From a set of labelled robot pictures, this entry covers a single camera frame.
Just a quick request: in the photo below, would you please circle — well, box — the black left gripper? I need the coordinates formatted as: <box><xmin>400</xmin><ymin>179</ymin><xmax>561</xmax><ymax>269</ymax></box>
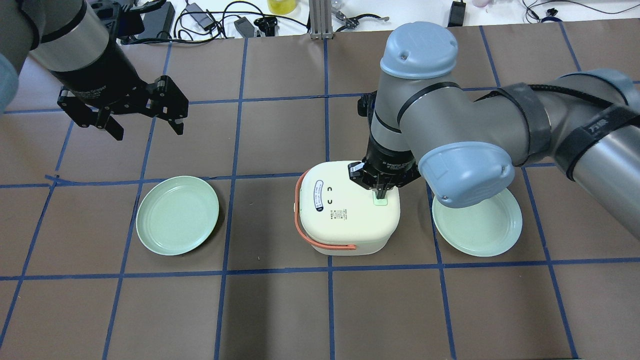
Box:
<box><xmin>52</xmin><ymin>41</ymin><xmax>189</xmax><ymax>141</ymax></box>

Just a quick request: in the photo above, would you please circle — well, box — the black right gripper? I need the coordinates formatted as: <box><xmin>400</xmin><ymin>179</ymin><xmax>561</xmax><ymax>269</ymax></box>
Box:
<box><xmin>348</xmin><ymin>135</ymin><xmax>421</xmax><ymax>201</ymax></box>

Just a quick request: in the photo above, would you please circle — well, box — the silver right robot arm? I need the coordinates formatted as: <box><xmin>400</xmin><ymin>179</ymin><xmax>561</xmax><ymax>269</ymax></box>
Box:
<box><xmin>348</xmin><ymin>22</ymin><xmax>639</xmax><ymax>237</ymax></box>

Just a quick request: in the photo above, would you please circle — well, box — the green plate near left arm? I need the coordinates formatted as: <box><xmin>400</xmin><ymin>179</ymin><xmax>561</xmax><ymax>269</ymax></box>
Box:
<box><xmin>135</xmin><ymin>175</ymin><xmax>220</xmax><ymax>256</ymax></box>

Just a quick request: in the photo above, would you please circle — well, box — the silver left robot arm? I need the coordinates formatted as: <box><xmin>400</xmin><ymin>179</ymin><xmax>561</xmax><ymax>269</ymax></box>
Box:
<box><xmin>1</xmin><ymin>0</ymin><xmax>189</xmax><ymax>141</ymax></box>

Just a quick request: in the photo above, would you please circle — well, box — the green plate near right arm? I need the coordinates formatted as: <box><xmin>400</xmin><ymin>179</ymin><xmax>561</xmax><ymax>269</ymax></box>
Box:
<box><xmin>432</xmin><ymin>189</ymin><xmax>523</xmax><ymax>257</ymax></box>

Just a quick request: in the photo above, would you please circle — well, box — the black laptop power brick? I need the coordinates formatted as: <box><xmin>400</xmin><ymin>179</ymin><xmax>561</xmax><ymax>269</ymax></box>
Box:
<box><xmin>137</xmin><ymin>2</ymin><xmax>175</xmax><ymax>40</ymax></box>

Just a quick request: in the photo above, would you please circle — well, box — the yellow tape roll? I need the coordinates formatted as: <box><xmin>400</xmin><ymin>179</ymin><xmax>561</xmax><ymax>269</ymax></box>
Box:
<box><xmin>267</xmin><ymin>0</ymin><xmax>297</xmax><ymax>16</ymax></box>

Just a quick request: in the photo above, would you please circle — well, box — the black power adapter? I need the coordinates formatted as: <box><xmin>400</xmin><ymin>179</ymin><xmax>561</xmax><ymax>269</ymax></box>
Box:
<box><xmin>446</xmin><ymin>0</ymin><xmax>467</xmax><ymax>28</ymax></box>

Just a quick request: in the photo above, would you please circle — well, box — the white rice cooker orange handle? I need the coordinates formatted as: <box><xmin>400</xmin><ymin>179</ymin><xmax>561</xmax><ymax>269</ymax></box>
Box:
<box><xmin>294</xmin><ymin>160</ymin><xmax>402</xmax><ymax>257</ymax></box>

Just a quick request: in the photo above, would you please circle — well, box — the aluminium frame post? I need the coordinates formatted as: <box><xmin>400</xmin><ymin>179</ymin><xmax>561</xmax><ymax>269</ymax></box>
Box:
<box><xmin>308</xmin><ymin>0</ymin><xmax>334</xmax><ymax>40</ymax></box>

